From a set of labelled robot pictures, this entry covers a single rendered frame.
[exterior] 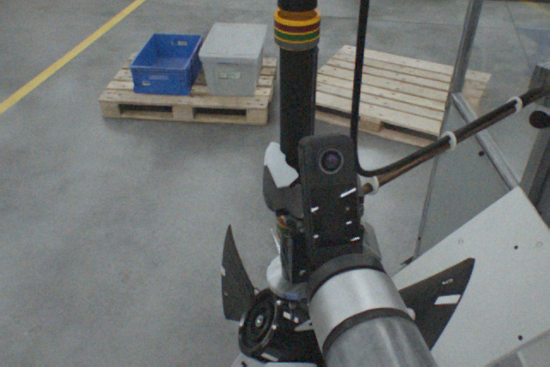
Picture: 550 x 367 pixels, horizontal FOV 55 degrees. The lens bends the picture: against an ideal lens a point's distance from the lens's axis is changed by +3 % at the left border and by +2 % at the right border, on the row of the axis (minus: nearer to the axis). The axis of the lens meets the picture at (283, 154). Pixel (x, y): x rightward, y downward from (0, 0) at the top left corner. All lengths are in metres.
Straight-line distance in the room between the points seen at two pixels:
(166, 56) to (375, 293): 4.02
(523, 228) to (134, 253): 2.16
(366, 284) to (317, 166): 0.10
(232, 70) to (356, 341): 3.29
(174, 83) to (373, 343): 3.46
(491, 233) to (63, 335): 1.99
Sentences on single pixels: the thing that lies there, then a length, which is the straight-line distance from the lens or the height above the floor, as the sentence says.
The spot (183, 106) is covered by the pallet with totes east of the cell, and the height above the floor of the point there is 0.13.
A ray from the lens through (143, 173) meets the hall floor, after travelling 3.33.
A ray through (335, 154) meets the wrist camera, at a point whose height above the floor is 1.72.
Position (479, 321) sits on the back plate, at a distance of 0.99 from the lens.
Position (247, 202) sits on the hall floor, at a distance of 3.01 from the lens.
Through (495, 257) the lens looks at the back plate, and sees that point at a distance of 1.01.
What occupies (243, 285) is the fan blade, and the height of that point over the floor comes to 1.13.
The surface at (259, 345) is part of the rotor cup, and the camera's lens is 0.90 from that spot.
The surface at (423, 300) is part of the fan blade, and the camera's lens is 0.77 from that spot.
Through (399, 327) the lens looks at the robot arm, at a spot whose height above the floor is 1.66.
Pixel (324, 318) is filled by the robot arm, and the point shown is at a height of 1.64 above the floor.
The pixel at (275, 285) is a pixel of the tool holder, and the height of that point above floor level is 1.45.
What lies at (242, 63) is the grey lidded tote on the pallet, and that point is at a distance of 3.56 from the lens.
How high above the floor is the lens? 1.98
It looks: 36 degrees down
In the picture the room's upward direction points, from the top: straight up
